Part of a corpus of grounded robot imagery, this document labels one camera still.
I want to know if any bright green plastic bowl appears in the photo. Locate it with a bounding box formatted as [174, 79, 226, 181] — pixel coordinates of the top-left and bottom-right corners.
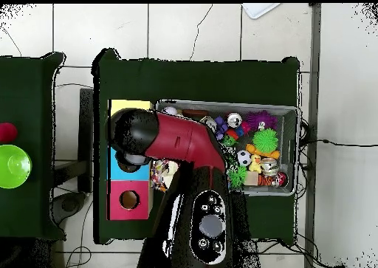
[0, 144, 32, 190]

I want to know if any silver topped dark can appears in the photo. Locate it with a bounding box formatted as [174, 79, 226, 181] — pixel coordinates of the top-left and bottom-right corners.
[226, 111, 243, 129]

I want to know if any black cable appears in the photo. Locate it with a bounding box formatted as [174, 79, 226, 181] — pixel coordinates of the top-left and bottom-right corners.
[299, 137, 378, 148]

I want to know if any black and white soccer ball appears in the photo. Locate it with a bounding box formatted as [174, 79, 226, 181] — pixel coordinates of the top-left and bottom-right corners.
[236, 149, 252, 166]

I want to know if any black upright panel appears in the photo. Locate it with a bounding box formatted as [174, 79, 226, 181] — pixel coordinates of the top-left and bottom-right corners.
[77, 87, 95, 193]

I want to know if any red plastic cup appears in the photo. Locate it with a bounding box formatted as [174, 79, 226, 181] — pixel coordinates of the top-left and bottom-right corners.
[0, 122, 18, 143]

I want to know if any cream knitted cloth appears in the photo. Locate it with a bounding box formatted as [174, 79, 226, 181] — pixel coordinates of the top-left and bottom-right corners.
[162, 160, 180, 190]

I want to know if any white flat board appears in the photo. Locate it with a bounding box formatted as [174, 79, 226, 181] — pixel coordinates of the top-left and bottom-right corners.
[241, 3, 281, 20]

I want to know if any silver topped pale can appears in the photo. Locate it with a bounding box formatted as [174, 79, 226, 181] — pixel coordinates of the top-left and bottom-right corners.
[200, 115, 217, 131]

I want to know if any green spiky puffer ball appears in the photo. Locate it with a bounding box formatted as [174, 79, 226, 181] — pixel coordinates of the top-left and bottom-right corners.
[252, 128, 279, 154]

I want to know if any shallow clear mesh bin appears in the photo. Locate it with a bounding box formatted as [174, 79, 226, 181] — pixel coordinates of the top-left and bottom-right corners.
[154, 98, 302, 198]

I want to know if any dark grey rounded object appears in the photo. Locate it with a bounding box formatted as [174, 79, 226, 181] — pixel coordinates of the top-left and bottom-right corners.
[52, 190, 87, 224]

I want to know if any wooden box with three holes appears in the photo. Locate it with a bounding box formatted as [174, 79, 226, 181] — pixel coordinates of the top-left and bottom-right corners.
[106, 99, 154, 221]

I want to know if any colourful confetti print paper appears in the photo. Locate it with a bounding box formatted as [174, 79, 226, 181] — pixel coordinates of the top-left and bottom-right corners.
[150, 159, 169, 192]

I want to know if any green spiky toy with eyes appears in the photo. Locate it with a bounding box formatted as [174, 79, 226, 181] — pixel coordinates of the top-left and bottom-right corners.
[228, 165, 248, 189]

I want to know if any yellow plush duck toy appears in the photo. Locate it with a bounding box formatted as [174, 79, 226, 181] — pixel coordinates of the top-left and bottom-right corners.
[248, 154, 263, 174]

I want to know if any dark green tablecloth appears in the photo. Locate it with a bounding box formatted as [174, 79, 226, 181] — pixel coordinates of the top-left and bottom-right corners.
[92, 47, 300, 245]
[0, 51, 67, 241]

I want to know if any purple spiky toy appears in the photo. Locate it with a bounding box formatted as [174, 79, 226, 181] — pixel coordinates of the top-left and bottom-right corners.
[244, 110, 278, 132]

